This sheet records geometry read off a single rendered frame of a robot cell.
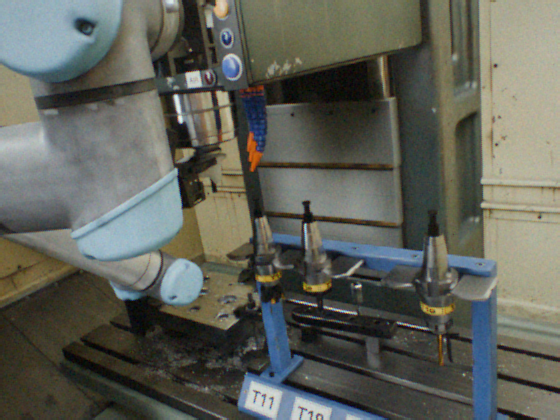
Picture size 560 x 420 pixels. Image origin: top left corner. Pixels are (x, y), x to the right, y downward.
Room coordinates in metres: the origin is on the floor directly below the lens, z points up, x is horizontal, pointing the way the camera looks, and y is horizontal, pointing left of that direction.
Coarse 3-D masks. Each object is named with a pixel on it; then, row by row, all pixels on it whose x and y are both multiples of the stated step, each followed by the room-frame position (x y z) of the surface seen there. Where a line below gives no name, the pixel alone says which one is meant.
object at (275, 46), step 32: (256, 0) 0.77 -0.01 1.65; (288, 0) 0.83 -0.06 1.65; (320, 0) 0.90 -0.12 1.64; (352, 0) 0.99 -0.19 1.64; (384, 0) 1.10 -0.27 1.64; (416, 0) 1.23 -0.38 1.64; (256, 32) 0.76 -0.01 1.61; (288, 32) 0.82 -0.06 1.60; (320, 32) 0.89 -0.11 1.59; (352, 32) 0.98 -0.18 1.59; (384, 32) 1.09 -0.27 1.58; (416, 32) 1.22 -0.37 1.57; (256, 64) 0.75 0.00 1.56; (288, 64) 0.81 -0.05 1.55; (320, 64) 0.89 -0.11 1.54; (160, 96) 0.87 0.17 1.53
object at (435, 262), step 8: (440, 232) 0.69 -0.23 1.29; (424, 240) 0.69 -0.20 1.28; (432, 240) 0.68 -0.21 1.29; (440, 240) 0.67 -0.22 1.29; (424, 248) 0.69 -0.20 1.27; (432, 248) 0.67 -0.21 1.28; (440, 248) 0.67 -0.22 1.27; (424, 256) 0.68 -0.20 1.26; (432, 256) 0.67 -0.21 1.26; (440, 256) 0.67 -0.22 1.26; (424, 264) 0.68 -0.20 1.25; (432, 264) 0.67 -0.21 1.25; (440, 264) 0.67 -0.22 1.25; (448, 264) 0.68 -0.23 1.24; (424, 272) 0.68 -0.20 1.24; (432, 272) 0.67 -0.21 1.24; (440, 272) 0.67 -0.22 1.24; (448, 272) 0.67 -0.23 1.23; (432, 280) 0.67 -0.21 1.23; (440, 280) 0.67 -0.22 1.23
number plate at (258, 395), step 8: (256, 384) 0.86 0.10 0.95; (248, 392) 0.86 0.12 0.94; (256, 392) 0.85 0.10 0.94; (264, 392) 0.84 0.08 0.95; (272, 392) 0.83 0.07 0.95; (280, 392) 0.82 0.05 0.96; (248, 400) 0.85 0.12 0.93; (256, 400) 0.84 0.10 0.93; (264, 400) 0.83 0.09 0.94; (272, 400) 0.82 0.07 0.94; (280, 400) 0.81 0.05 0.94; (248, 408) 0.84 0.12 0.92; (256, 408) 0.83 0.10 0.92; (264, 408) 0.82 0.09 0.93; (272, 408) 0.81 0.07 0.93; (272, 416) 0.80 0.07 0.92
